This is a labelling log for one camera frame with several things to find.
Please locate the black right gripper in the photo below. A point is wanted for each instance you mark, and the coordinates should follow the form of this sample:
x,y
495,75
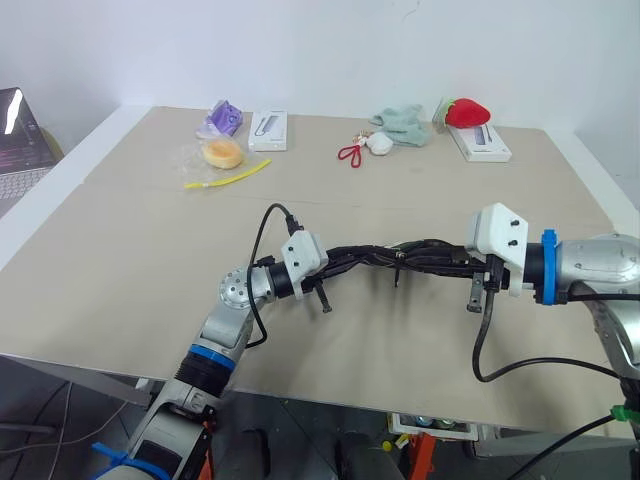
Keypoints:
x,y
492,280

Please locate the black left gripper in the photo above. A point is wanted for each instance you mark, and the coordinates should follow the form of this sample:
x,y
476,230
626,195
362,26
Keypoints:
x,y
324,299

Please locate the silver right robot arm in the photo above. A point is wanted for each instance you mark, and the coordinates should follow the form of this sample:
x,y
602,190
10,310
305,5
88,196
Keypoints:
x,y
600,260

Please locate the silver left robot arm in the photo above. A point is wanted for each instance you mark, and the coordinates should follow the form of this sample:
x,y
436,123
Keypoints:
x,y
235,290

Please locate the laptop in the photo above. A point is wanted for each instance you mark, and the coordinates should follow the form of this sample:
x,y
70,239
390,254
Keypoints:
x,y
20,150

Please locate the white box with purple print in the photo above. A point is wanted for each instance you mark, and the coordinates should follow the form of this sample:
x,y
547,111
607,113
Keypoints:
x,y
487,145

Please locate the light green cloth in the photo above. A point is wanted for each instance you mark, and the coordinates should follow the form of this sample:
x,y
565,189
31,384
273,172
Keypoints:
x,y
405,125

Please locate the red strawberry plush toy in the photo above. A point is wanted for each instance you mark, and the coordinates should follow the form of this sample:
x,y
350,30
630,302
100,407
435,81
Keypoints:
x,y
467,112

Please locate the yellow flexible strip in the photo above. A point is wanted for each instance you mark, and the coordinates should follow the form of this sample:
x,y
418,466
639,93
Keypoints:
x,y
225,177

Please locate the round bread in clear bag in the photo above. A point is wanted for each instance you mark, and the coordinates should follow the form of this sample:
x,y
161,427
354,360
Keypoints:
x,y
224,152

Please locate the white tray under table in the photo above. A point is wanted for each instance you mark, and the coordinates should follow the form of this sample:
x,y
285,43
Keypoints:
x,y
435,425

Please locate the small yellow object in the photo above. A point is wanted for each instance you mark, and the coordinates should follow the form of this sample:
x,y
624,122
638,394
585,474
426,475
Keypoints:
x,y
400,442

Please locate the purple plastic packet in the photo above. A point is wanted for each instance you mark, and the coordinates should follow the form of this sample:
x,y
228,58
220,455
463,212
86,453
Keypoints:
x,y
225,117

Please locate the orange clamp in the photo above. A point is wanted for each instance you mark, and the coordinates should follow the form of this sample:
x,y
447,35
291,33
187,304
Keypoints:
x,y
209,450
422,457

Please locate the beige table cover sheet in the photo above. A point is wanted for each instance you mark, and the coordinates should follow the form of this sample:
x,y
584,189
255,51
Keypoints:
x,y
150,250

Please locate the green zip tie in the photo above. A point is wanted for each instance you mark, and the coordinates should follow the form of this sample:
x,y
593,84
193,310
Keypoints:
x,y
625,414

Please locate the blue zip tie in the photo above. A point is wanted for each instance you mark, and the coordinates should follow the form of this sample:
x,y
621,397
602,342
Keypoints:
x,y
107,452

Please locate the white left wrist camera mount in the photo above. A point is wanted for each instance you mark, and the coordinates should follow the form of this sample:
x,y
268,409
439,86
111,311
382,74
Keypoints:
x,y
302,255

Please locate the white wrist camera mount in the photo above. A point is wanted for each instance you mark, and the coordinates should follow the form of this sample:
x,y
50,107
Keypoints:
x,y
497,230
302,255

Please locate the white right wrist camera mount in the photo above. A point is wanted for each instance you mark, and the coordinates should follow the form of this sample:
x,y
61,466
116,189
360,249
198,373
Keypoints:
x,y
497,230

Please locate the grey metal table frame bar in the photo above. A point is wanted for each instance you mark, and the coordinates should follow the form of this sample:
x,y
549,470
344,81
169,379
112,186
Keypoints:
x,y
550,445
85,382

